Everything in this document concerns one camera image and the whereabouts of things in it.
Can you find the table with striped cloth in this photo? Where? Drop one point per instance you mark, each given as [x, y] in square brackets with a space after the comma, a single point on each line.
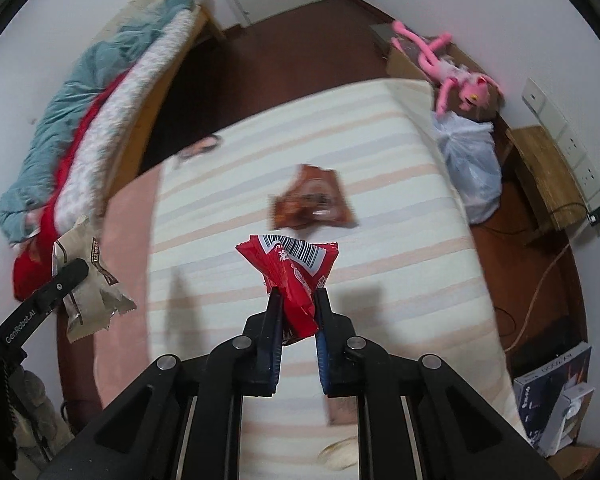
[380, 210]

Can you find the pink table cloth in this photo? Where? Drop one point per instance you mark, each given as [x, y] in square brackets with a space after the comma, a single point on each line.
[130, 220]

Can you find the cardboard box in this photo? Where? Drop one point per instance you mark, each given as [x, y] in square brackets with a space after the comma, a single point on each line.
[405, 65]

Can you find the brown snack wrapper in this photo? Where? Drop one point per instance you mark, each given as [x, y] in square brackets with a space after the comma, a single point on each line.
[312, 200]

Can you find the grey plush toy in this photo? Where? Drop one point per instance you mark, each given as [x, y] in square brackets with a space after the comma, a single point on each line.
[35, 410]

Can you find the white plastic bag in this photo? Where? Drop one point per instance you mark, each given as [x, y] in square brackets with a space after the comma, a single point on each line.
[472, 170]

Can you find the brown card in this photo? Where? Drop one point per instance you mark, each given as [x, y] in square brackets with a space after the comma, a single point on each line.
[342, 410]

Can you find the cream pillow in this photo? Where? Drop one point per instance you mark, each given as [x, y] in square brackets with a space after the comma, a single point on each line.
[145, 0]

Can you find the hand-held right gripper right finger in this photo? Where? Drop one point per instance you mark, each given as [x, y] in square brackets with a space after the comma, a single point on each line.
[326, 360]

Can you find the blue and black box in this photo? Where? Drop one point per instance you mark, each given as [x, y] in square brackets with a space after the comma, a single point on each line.
[540, 400]

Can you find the white wall sockets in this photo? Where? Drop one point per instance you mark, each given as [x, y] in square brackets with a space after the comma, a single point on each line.
[560, 120]

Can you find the beige snack wrapper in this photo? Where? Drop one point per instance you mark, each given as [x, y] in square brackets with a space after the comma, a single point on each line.
[97, 310]

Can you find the pink plush toy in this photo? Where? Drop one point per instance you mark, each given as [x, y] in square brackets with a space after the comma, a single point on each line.
[455, 77]

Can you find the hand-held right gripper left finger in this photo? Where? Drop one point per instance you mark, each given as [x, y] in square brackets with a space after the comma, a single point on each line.
[267, 360]

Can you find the wooden stool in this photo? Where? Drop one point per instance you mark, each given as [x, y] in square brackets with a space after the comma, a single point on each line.
[545, 175]

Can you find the white box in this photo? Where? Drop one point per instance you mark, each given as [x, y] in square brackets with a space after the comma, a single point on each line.
[570, 420]

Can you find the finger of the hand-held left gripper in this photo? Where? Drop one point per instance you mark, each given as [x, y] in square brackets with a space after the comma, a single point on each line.
[60, 285]

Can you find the grey checkered bed sheet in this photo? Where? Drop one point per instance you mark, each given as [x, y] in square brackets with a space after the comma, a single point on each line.
[125, 110]

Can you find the red snack wrapper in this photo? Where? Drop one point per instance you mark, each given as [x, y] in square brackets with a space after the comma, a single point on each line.
[290, 280]

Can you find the teal quilt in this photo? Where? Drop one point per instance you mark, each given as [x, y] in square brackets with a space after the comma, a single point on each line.
[55, 125]

